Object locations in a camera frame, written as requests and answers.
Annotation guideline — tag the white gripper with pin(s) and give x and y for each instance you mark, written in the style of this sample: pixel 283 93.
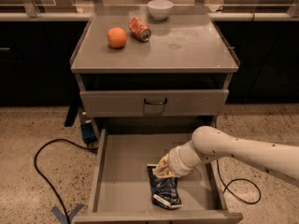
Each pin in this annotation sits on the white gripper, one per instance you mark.
pixel 175 164

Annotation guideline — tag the blue chip bag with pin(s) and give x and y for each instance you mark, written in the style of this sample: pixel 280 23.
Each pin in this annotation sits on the blue chip bag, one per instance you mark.
pixel 164 191

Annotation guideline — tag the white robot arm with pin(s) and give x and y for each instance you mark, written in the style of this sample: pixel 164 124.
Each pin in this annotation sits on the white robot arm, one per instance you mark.
pixel 209 144

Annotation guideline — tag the open middle drawer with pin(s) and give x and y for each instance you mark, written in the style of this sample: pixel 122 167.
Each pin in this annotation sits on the open middle drawer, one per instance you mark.
pixel 121 186

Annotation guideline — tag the closed top drawer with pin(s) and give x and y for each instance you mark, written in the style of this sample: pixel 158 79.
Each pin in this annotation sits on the closed top drawer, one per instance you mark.
pixel 130 103

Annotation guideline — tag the grey drawer cabinet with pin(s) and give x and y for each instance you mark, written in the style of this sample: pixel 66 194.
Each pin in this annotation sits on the grey drawer cabinet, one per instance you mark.
pixel 184 52

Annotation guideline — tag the dark back counter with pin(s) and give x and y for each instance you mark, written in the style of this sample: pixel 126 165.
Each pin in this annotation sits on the dark back counter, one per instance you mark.
pixel 35 61

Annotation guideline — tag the blue power box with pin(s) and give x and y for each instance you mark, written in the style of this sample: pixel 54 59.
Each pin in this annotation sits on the blue power box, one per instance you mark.
pixel 87 131

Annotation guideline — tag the blue tape cross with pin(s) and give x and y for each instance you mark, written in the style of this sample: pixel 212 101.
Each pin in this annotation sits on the blue tape cross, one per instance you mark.
pixel 66 218

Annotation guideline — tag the orange fruit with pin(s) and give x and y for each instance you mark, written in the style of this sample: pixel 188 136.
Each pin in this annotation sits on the orange fruit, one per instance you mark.
pixel 116 38

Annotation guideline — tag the orange soda can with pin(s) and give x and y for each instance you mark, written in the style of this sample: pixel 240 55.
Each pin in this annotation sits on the orange soda can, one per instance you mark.
pixel 139 29

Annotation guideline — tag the white bowl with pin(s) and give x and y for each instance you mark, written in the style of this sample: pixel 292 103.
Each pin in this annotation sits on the white bowl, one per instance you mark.
pixel 160 9

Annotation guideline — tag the black drawer handle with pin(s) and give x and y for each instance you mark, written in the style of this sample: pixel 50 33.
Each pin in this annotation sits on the black drawer handle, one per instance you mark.
pixel 155 102

